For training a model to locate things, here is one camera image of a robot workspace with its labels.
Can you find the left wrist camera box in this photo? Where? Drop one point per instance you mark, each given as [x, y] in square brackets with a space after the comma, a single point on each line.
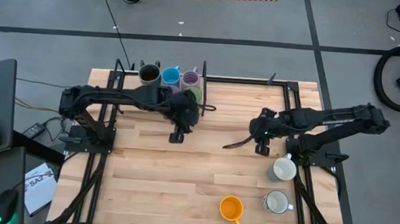
[176, 138]

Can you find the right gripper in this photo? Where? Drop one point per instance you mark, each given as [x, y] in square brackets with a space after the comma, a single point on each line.
[268, 125]

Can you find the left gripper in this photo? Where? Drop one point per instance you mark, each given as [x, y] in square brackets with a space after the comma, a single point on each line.
[186, 111]

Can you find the dark grey mug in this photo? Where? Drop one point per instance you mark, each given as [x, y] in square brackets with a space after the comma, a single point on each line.
[149, 75]

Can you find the black computer mouse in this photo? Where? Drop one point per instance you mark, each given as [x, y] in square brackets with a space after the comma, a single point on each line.
[5, 204]

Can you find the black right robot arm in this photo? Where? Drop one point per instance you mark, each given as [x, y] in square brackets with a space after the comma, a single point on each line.
[337, 118]

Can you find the black aluminium table frame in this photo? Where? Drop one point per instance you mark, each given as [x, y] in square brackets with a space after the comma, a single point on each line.
[291, 97]

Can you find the black power adapter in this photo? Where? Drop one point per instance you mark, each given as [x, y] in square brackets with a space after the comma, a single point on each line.
[33, 130]

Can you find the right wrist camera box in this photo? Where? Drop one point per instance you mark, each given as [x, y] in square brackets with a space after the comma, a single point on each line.
[262, 150]

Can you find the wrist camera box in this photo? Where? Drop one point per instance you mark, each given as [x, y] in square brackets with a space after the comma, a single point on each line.
[262, 150]
[176, 138]

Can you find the light blue mug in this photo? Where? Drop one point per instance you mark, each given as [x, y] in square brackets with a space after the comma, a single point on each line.
[170, 76]

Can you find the blue white floral mug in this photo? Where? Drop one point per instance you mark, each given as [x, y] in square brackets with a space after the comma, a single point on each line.
[277, 202]

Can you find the white booklet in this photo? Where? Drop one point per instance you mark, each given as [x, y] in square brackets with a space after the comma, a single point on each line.
[39, 192]

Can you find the lilac ribbed mug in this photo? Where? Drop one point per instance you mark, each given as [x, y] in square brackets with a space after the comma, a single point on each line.
[190, 79]

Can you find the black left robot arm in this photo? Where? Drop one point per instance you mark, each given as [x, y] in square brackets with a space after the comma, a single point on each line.
[116, 97]

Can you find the dark low desk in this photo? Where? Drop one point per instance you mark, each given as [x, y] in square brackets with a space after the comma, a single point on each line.
[17, 152]

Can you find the yellow mug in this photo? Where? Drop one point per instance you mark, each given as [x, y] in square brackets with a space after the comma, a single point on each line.
[231, 209]

